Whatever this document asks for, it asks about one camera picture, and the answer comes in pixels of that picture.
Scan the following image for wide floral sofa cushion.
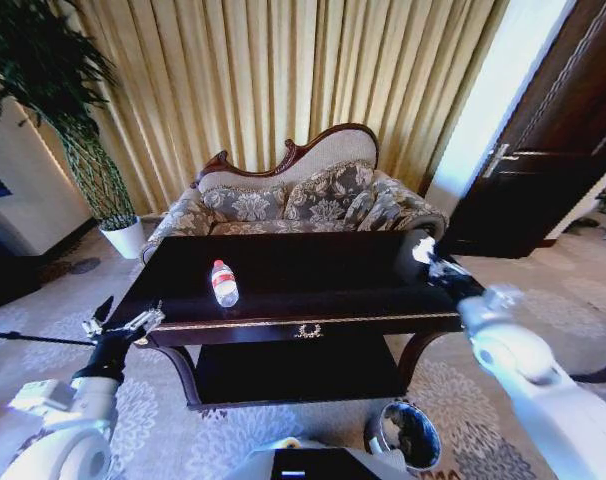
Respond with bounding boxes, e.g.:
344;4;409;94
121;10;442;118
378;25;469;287
201;181;288;224

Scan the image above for round dark floor cover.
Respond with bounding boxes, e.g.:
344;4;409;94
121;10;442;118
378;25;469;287
69;256;102;276

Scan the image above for large floral sofa cushion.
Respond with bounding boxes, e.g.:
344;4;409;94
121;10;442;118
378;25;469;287
283;159;377;222

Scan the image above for white plant pot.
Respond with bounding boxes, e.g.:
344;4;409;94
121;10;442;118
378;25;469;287
98;215;147;261

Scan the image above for dark wooden coffee table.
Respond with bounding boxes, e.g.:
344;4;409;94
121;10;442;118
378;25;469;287
111;230;486;413

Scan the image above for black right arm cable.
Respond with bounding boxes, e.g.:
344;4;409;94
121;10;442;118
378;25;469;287
566;343;606;385

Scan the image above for dark low cabinet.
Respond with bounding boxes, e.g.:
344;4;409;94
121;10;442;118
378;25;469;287
0;159;45;314

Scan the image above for floral upholstered wooden sofa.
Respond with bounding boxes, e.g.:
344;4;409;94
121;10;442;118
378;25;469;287
139;122;449;267

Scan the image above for dark brown wooden door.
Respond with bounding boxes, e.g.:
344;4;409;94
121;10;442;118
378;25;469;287
434;0;606;260

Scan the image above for silver trash bin black liner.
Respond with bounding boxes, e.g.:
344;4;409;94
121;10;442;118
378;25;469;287
363;398;444;474

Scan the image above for silver door handle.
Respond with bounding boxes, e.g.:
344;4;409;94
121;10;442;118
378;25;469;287
481;143;512;179

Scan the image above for small floral sofa cushion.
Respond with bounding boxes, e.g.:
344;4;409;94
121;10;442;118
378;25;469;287
343;187;385;231

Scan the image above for beige pleated curtain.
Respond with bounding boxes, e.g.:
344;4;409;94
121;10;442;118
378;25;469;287
75;0;512;217

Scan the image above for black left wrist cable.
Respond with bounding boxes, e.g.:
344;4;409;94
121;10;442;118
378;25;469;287
0;329;97;348

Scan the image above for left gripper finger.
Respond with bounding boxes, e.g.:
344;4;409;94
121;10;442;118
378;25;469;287
116;299;166;336
81;295;115;338

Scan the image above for white robot front shell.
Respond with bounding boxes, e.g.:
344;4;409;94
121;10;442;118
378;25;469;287
226;436;415;480

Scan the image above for clear plastic water bottle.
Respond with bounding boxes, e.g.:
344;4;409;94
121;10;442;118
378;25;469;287
211;258;241;308

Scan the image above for tall green potted plant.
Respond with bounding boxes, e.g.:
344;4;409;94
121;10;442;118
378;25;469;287
0;0;140;232

